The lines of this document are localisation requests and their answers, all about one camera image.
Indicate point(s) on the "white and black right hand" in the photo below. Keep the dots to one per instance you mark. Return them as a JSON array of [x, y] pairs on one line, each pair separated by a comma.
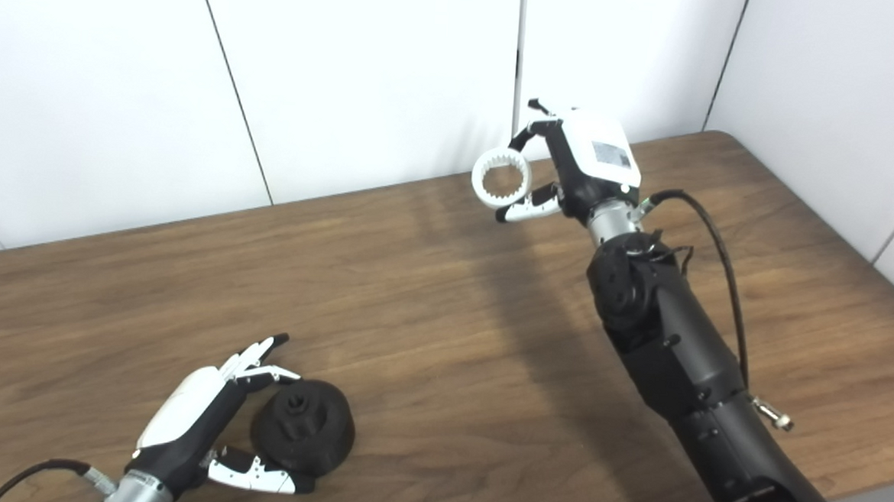
[[593, 155]]

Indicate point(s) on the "white and black left hand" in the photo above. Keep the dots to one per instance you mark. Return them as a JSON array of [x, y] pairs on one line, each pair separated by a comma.
[[188, 409]]

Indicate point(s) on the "round black geared part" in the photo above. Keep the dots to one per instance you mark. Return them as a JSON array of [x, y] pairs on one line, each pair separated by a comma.
[[311, 431]]

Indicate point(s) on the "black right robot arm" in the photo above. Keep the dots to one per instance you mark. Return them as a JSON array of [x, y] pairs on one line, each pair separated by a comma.
[[679, 347]]

